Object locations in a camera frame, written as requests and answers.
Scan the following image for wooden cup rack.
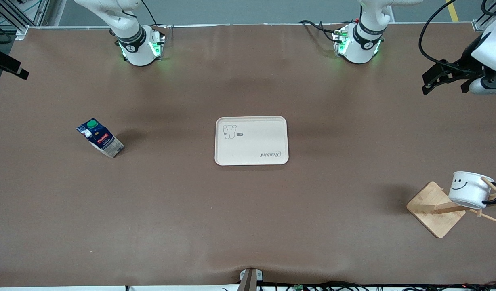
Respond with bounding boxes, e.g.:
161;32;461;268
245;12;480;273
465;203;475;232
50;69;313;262
406;177;496;239

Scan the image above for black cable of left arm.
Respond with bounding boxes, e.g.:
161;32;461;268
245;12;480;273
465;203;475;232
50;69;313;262
418;0;482;76

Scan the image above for black cable at right arm base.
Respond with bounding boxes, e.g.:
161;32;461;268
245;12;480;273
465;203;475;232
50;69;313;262
140;0;168;30

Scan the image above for white cup with black handle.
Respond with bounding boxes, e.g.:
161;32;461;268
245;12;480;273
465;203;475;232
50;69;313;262
448;171;496;210

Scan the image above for black cables at left arm base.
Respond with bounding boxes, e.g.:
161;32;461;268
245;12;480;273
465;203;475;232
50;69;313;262
299;19;341;43

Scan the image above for brown camera mount post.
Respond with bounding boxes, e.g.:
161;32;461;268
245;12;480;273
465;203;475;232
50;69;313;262
237;268;264;291

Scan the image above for aluminium frame profile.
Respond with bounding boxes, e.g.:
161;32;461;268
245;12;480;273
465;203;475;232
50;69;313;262
0;0;50;41

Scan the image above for cream tray with Rabbit print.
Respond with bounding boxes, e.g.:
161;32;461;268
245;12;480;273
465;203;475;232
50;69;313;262
214;116;290;166

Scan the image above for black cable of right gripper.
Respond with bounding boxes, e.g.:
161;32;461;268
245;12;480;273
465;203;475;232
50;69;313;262
0;19;13;44

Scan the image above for blue white milk carton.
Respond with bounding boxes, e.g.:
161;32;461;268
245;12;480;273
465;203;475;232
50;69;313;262
75;118;125;159

